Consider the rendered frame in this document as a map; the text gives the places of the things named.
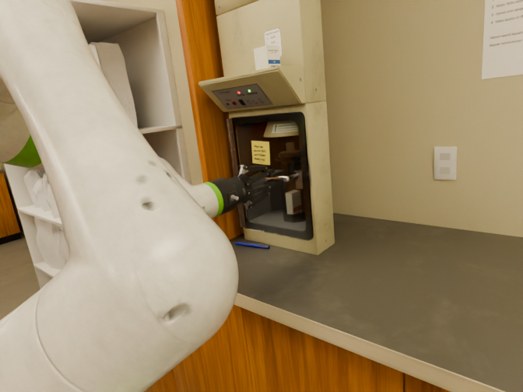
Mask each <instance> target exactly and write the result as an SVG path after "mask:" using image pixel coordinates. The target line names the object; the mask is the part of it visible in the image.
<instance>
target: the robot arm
mask: <svg viewBox="0 0 523 392"><path fill-rule="evenodd" d="M0 163H5V164H9V165H13V166H21V167H26V168H30V169H35V170H44V171H45V173H46V175H47V178H48V181H49V184H50V186H51V190H52V193H53V195H54V199H55V202H56V205H57V208H58V212H59V215H60V218H61V223H62V225H63V229H64V231H65V237H66V240H67V243H68V249H69V256H68V261H67V263H66V265H65V266H64V267H63V269H61V270H60V271H59V273H57V274H56V276H54V277H53V278H52V280H50V281H49V282H48V283H47V284H46V285H45V286H44V287H43V288H42V289H40V290H39V291H38V292H36V293H35V294H34V295H32V296H31V297H30V298H29V299H28V300H27V301H25V302H24V303H23V304H21V305H20V306H18V307H17V308H16V309H14V310H13V311H12V312H11V313H9V314H8V315H7V316H5V317H4V318H2V319H1V320H0V392H144V391H146V390H147V389H148V388H149V387H151V386H152V385H153V384H154V383H155V382H156V381H158V380H159V379H160V378H162V377H163V376H164V375H166V374H167V373H168V372H170V371H171V370H172V369H173V368H174V367H175V366H177V365H178V364H179V363H180V362H182V361H183V360H184V359H186V358H187V357H188V356H189V355H190V354H191V353H193V352H194V351H195V350H197V349H198V348H199V347H201V346H202V345H203V344H205V343H206V342H207V341H208V340H209V339H210V338H211V337H212V336H213V335H214V334H215V333H216V332H217V331H218V330H219V329H220V328H221V327H222V326H223V324H224V322H225V321H226V319H227V318H228V316H229V314H230V311H231V310H232V308H233V305H234V302H235V299H236V296H237V289H238V281H239V274H238V266H237V258H236V255H235V253H234V250H233V247H232V245H231V243H230V241H229V240H228V238H227V236H226V234H225V233H224V232H223V231H222V230H221V228H220V227H219V226H218V225H217V224H216V223H215V222H214V221H213V220H212V219H213V218H215V217H217V216H219V215H222V214H225V213H227V212H230V211H232V210H234V209H235V208H236V206H237V205H239V204H241V203H243V204H244V208H246V209H253V207H254V205H256V204H257V203H259V202H260V201H261V200H263V199H264V198H266V197H268V196H269V195H270V191H269V189H270V188H272V187H275V186H276V183H278V182H280V181H276V180H267V181H265V182H264V184H262V185H260V186H257V187H252V184H253V183H255V181H257V180H260V179H262V178H264V177H274V176H276V175H279V174H281V173H284V170H274V169H269V170H267V169H268V167H267V166H247V165H239V166H238V167H239V169H240V172H239V173H238V175H236V176H235V177H232V178H229V179H226V178H224V177H221V178H219V179H215V180H211V181H208V182H205V183H203V184H198V185H190V184H189V183H188V182H187V181H186V180H184V179H183V178H182V177H181V176H180V175H179V174H178V173H177V172H176V170H175V169H174V168H173V167H172V166H171V165H170V164H169V163H168V162H167V161H166V160H165V159H162V158H160V157H159V156H158V155H157V154H156V153H155V152H154V150H153V149H152V147H151V146H150V145H149V143H148V142H147V141H146V139H145V138H144V137H143V135H142V134H141V132H140V131H139V129H138V128H137V127H136V126H135V124H134V122H133V121H132V119H131V118H130V117H129V115H128V113H127V112H126V110H125V109H124V108H123V106H122V105H121V103H120V101H119V100H118V98H117V97H116V95H115V93H114V91H113V89H112V88H111V86H110V85H109V83H108V81H107V80H106V78H105V76H104V74H103V73H102V71H101V69H100V66H99V65H98V64H97V61H96V59H95V57H94V56H93V53H92V51H91V50H90V46H89V45H88V43H87V41H86V38H85V36H84V34H83V31H82V27H81V26H80V23H79V20H78V17H77V15H76V13H75V10H74V8H73V6H72V4H71V2H70V1H69V0H0ZM258 170H260V171H261V172H260V173H256V174H255V175H253V176H251V177H247V176H245V175H244V174H245V173H246V172H248V171H258ZM259 191H261V192H260V193H259V194H257V195H255V196H254V197H253V198H251V199H249V198H250V196H251V195H252V194H255V193H257V192H259ZM248 199H249V200H248Z"/></svg>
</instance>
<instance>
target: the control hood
mask: <svg viewBox="0 0 523 392"><path fill-rule="evenodd" d="M256 83H257V84H258V85H259V86H260V88H261V89H262V91H263V92H264V93H265V95H266V96H267V97H268V98H269V100H270V101H271V102H272V104H273V105H266V106H259V107H245V108H238V109H231V110H228V109H226V108H225V106H224V105H223V104H222V103H221V102H220V101H219V99H218V98H217V97H216V96H215V95H214V94H213V93H212V91H215V90H220V89H229V88H233V87H238V86H246V85H251V84H256ZM198 84H199V86H200V87H201V88H202V89H203V90H204V91H205V92H206V94H207V95H208V96H209V97H210V98H211V99H212V100H213V101H214V102H215V104H216V105H217V106H218V107H219V108H220V109H221V110H222V111H223V112H229V111H236V110H250V109H258V108H266V107H280V106H287V105H295V104H302V103H306V95H305V84H304V67H303V66H275V67H271V68H264V69H260V70H256V71H252V72H245V73H240V74H236V75H229V76H225V77H221V78H217V79H210V80H205V81H201V82H199V83H198Z"/></svg>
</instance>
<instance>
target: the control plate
mask: <svg viewBox="0 0 523 392"><path fill-rule="evenodd" d="M248 90H250V91H251V92H250V93H249V92H248ZM237 91H239V92H240V94H239V93H238V92H237ZM212 93H213V94H214V95H215V96H216V97H217V98H218V99H219V101H220V102H221V103H222V104H223V105H224V106H225V108H226V109H228V110H231V109H238V108H245V107H259V106H266V105H273V104H272V102H271V101H270V100H269V98H268V97H267V96H266V95H265V93H264V92H263V91H262V89H261V88H260V86H259V85H258V84H257V83H256V84H251V85H246V86H238V87H233V88H229V89H220V90H215V91H212ZM253 99H254V100H255V101H254V102H253ZM259 99H261V100H260V101H259ZM238 100H243V101H244V103H245V104H246V105H241V103H240V102H239V101H238ZM247 100H249V101H250V102H247ZM232 102H235V103H236V104H237V105H233V104H232ZM226 103H228V104H229V105H227V104H226Z"/></svg>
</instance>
